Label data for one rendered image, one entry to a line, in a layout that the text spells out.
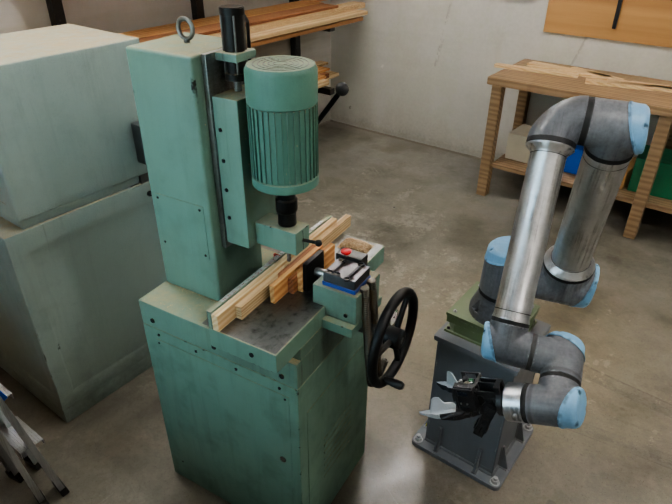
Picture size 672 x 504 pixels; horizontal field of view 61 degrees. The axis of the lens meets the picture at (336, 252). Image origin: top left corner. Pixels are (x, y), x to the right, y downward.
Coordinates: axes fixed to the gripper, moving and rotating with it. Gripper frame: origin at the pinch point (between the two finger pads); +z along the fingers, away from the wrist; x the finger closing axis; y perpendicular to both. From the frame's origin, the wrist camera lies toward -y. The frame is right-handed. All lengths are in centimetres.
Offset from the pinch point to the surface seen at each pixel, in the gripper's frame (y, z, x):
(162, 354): 17, 83, 12
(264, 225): 50, 40, -7
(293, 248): 42, 33, -7
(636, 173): -44, -15, -281
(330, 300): 28.0, 23.1, -2.5
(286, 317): 28.4, 31.4, 6.8
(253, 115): 79, 27, -2
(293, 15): 110, 183, -255
